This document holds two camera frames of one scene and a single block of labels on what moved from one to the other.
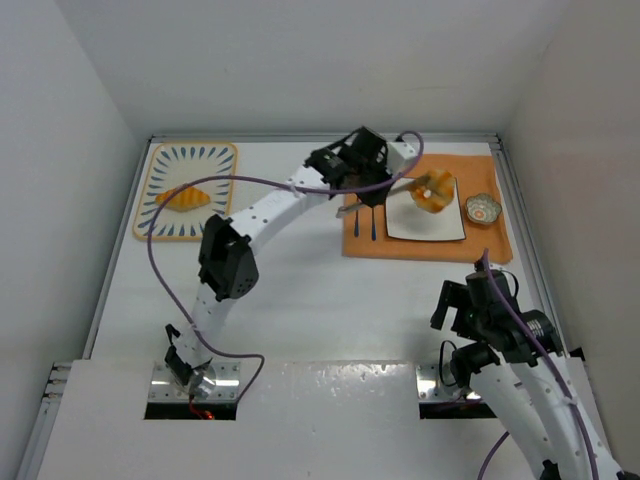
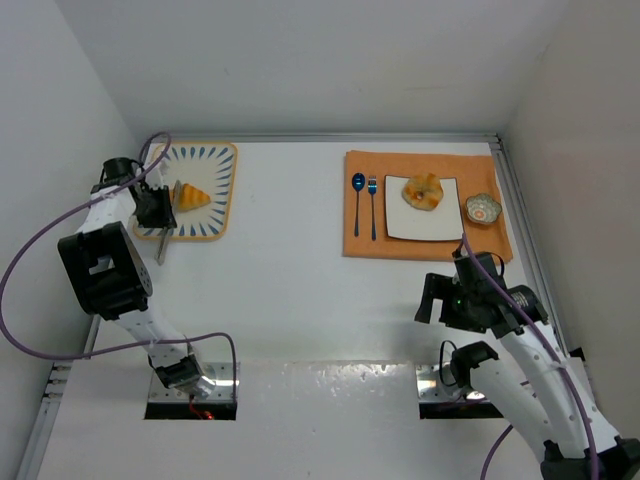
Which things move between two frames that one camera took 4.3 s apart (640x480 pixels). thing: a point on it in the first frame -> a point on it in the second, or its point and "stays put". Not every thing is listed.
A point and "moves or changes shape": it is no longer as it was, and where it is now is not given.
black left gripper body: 373,195 -> 161,211
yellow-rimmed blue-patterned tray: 173,165 stays put
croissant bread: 184,199 stays put
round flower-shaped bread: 434,190 moves or changes shape
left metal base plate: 165,386 stays put
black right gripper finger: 452,294 -> 436,286
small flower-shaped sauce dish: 482,209 stays put
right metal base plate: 429,386 stays put
